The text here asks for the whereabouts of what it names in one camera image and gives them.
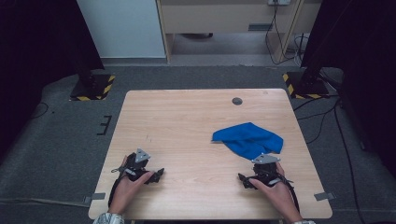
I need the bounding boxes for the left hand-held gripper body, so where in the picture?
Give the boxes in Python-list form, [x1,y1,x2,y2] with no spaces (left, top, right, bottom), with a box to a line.
[123,147,153,183]

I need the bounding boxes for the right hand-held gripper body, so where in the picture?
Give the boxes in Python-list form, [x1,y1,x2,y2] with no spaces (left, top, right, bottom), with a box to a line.
[250,153,283,187]

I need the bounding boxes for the blue microfibre cloth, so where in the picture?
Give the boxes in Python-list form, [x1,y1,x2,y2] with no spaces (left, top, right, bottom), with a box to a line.
[211,121,285,161]

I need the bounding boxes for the person's right hand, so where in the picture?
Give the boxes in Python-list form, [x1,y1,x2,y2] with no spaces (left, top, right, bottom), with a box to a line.
[247,161,304,224]

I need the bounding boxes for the person's left hand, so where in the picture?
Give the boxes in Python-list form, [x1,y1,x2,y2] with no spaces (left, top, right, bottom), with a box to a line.
[108,154,155,215]

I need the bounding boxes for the black tape floor mark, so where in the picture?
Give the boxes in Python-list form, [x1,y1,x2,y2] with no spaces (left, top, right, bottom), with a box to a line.
[96,115,113,136]

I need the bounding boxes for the grey tape strip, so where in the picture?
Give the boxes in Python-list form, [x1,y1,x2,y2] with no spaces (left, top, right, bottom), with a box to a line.
[83,192,107,205]
[313,191,337,202]

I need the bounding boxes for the black stand with striped base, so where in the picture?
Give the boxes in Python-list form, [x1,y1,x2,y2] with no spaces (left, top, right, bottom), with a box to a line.
[281,59,331,100]
[69,55,117,102]

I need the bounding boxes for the white panel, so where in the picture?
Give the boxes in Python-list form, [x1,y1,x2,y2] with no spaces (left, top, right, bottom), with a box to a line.
[76,0,166,59]

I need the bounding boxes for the black curtain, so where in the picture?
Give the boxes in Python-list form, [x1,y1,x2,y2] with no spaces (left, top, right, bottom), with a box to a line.
[0,0,106,162]
[300,0,396,178]

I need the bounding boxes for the light wooden desk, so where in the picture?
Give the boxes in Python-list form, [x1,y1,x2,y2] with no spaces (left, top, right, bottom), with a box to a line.
[156,0,323,64]

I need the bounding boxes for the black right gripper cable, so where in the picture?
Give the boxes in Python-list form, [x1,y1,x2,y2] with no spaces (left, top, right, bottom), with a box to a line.
[278,173,301,214]

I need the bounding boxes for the long black floor cable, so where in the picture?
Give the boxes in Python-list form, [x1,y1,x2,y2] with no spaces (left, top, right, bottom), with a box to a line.
[333,102,360,224]

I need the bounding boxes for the grey floor cable cover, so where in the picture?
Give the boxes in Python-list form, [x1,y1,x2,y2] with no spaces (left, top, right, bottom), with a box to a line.
[0,197,92,209]

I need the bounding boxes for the thin black floor cable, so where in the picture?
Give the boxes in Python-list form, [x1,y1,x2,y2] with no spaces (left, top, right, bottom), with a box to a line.
[30,102,50,119]

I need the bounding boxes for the black power cable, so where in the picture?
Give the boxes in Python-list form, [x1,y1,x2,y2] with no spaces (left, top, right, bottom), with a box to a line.
[264,3,303,66]

